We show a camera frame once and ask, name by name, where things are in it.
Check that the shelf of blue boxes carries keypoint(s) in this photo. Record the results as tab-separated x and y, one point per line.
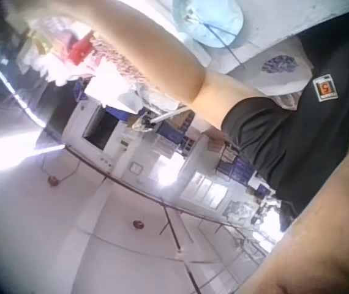
174	130

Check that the white stick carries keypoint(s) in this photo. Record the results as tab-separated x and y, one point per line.
166	116

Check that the white cabinet with dark opening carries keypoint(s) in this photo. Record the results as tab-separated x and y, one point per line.
99	131

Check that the red round lantern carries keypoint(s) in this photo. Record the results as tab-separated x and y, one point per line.
137	224
52	180

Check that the thin metal rod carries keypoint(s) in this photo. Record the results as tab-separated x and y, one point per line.
215	35

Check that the white bag with blue print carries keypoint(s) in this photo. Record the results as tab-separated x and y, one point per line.
280	65

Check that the red plastic item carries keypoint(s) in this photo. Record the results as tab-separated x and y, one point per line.
78	50

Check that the heap of white plastic bags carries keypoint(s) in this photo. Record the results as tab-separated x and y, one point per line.
55	69

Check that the black metal rail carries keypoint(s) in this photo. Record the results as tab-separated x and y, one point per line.
150	193

